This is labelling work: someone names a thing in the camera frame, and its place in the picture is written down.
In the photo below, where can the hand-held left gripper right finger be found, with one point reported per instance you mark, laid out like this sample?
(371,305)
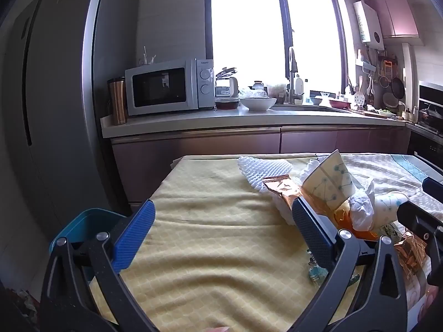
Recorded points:
(311,235)

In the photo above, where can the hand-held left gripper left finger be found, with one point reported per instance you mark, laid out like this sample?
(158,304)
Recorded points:
(136,235)

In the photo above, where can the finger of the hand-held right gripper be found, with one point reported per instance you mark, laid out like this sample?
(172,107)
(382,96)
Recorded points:
(415,216)
(433,185)

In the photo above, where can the white foam sheet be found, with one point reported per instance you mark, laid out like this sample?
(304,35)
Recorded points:
(282,207)

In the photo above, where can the copper snack wrapper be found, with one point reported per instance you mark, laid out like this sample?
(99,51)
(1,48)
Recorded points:
(283,188)

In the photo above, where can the blue trash bin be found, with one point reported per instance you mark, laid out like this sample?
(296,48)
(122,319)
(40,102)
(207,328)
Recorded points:
(81,224)

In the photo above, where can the white foam fruit net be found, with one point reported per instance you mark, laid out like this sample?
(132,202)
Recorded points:
(263,171)

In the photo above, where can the patterned paper cup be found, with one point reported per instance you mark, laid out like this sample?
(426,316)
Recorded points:
(389,209)

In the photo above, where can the small teal wrapper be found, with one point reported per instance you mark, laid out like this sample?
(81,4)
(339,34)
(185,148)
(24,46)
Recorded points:
(316,269)

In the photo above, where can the crumpled copper foil wrapper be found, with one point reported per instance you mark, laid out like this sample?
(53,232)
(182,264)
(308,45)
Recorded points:
(410,254)

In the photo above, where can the black built-in oven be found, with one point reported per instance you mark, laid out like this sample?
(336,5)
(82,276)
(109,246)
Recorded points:
(424,145)

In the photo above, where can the white grey patterned blanket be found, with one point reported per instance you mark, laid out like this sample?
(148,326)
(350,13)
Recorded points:
(387,174)

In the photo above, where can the yellow patterned paper carton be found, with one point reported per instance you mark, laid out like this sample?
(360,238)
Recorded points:
(332,183)

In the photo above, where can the yellow checked tablecloth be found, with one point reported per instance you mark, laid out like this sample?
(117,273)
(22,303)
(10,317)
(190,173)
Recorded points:
(214,242)

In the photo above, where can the black frying pan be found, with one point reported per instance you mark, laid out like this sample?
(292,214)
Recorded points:
(398,88)

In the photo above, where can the white spotted spatula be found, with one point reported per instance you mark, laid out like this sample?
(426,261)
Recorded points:
(360,98)

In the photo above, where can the brown kitchen counter cabinet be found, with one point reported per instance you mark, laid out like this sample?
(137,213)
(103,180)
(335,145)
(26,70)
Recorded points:
(207,145)

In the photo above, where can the pink bowl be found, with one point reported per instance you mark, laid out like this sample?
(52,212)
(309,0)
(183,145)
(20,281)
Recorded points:
(339,103)

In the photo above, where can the copper thermos tumbler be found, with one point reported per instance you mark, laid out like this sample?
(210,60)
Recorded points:
(117,102)

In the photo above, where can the white ceramic bowl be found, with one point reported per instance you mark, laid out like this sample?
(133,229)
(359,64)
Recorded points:
(258,103)

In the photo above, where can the white microwave oven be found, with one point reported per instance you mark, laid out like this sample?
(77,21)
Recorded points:
(155,86)

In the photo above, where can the dark red bowl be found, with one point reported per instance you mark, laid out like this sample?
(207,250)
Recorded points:
(226,103)

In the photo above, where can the steel kitchen faucet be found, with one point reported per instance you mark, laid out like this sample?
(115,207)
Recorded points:
(292,76)

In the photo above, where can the glass electric kettle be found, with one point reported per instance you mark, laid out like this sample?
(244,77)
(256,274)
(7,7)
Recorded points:
(226,84)

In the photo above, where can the white water heater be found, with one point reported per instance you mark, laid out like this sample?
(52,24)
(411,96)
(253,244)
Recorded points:
(370,24)

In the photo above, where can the pink upper cabinet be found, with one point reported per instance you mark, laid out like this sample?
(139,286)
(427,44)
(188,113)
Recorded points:
(398,15)

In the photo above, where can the grey refrigerator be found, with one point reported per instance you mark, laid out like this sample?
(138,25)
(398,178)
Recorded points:
(59,76)

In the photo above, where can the kitchen window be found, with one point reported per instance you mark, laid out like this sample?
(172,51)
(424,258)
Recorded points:
(245,31)

